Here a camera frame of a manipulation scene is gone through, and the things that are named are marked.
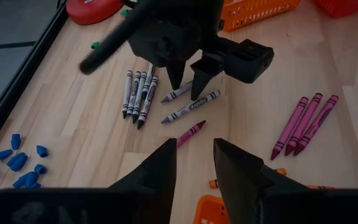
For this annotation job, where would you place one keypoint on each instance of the orange crayon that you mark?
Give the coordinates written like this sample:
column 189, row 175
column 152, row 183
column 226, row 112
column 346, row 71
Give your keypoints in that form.
column 213, row 183

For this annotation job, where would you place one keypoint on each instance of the orange plastic basket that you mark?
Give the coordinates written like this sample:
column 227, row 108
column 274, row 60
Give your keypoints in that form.
column 253, row 15
column 210, row 211

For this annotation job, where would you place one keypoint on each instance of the grey crayon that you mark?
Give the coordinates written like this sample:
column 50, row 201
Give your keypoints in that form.
column 191, row 107
column 177, row 92

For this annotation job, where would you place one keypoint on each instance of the blue eraser cap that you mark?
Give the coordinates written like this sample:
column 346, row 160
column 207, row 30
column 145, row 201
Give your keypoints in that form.
column 35, row 185
column 26, row 179
column 21, row 164
column 2, row 155
column 42, row 151
column 15, row 141
column 40, row 169
column 12, row 159

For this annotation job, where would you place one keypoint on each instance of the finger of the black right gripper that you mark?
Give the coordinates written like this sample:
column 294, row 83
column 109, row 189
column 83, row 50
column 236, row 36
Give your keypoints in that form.
column 202, row 81
column 176, row 74

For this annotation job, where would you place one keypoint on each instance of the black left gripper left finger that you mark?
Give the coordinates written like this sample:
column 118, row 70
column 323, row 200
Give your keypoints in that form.
column 154, row 186

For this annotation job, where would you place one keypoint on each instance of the green eraser cap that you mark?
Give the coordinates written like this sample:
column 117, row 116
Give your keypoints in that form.
column 124, row 12
column 95, row 45

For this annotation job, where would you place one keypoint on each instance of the red plastic basket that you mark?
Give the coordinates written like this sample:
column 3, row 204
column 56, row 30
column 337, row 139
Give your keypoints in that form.
column 346, row 6

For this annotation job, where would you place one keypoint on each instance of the scattered blue caps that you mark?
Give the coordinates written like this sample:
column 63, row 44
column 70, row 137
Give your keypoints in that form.
column 19, row 84

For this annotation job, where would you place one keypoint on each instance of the red desk lamp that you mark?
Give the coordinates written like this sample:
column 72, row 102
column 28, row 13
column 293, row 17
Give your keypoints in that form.
column 92, row 12

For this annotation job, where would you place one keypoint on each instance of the magenta crayon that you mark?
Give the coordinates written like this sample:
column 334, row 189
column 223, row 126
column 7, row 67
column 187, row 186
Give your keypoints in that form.
column 289, row 129
column 317, row 124
column 303, row 124
column 191, row 133

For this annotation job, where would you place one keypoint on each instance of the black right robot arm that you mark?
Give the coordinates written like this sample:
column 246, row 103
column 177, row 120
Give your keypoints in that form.
column 185, row 4

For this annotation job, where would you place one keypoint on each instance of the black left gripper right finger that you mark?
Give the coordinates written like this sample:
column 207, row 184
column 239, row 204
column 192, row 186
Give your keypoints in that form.
column 241, row 186

